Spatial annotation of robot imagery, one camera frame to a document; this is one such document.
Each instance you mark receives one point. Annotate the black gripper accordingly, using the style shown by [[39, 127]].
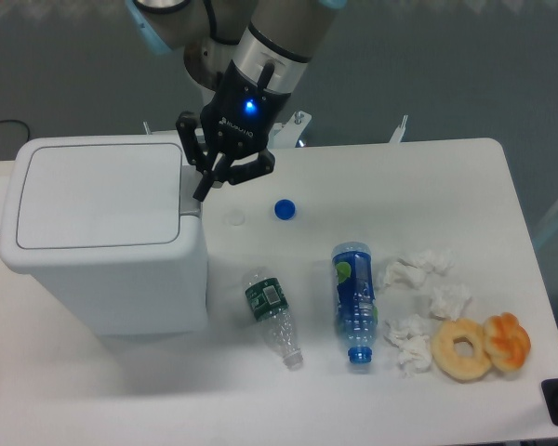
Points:
[[236, 123]]

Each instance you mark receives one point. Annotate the white plastic trash can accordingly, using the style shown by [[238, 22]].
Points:
[[109, 226]]

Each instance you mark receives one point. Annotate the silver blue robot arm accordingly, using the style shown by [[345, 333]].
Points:
[[291, 30]]

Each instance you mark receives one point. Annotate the white bottle cap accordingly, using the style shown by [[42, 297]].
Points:
[[236, 217]]

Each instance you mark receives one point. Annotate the blue bottle cap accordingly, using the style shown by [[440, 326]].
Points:
[[285, 209]]

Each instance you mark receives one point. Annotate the clear bottle green label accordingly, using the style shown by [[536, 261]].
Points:
[[268, 304]]

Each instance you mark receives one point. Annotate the blue plastic bottle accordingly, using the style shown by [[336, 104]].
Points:
[[356, 315]]

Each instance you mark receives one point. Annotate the crumpled tissue top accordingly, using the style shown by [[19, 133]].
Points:
[[412, 269]]

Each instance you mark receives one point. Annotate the crumpled tissue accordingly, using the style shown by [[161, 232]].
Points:
[[448, 301], [412, 269], [411, 336]]

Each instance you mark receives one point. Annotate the crumpled tissue bottom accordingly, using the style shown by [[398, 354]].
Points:
[[411, 336]]

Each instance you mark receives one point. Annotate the crumpled tissue right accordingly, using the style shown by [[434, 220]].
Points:
[[448, 301]]

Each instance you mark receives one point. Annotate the orange glazed bread roll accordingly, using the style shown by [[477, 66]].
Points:
[[507, 343]]

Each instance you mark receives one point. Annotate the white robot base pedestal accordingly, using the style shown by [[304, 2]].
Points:
[[207, 63]]

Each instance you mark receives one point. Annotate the white table bracket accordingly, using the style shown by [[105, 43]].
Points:
[[399, 132]]

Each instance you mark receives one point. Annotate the ring donut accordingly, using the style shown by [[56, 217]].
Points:
[[444, 352]]

